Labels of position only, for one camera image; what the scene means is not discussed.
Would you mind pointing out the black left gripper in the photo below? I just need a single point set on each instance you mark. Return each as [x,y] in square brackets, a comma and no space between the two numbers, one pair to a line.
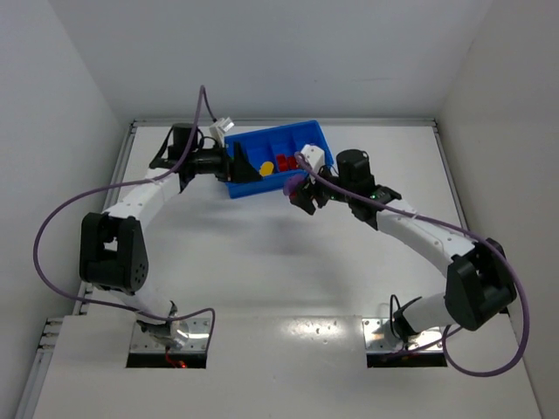
[229,161]

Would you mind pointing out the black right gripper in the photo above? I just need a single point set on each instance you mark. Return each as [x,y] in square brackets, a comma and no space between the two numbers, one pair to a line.
[314,192]

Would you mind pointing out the purple cloud lego block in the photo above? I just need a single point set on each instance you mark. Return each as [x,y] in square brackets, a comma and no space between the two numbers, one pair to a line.
[292,183]

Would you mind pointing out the yellow rounded lego block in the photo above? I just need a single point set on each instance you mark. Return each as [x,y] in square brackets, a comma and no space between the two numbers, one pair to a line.
[267,168]

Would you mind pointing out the red scalloped lego block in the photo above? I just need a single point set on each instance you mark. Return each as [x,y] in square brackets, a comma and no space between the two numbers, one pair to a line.
[282,164]

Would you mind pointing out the red rectangular lego brick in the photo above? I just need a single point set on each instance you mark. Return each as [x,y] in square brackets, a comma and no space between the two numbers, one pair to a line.
[292,163]

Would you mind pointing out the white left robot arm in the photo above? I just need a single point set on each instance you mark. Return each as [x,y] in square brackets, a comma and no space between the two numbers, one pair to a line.
[113,255]

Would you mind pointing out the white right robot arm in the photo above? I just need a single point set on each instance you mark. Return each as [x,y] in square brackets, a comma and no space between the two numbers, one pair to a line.
[477,283]

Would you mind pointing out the blue divided plastic bin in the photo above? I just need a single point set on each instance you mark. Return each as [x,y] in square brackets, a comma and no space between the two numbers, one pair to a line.
[264,144]

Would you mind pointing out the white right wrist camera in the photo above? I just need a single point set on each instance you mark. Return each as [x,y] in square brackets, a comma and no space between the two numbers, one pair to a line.
[313,157]

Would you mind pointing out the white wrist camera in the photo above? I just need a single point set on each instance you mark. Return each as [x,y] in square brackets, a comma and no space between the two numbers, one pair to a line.
[220,128]
[313,157]

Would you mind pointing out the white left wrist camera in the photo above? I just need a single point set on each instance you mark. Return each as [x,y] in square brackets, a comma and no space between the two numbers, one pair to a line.
[220,128]

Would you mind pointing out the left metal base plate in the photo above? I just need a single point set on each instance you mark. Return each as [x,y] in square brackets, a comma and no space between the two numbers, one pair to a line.
[188,336]

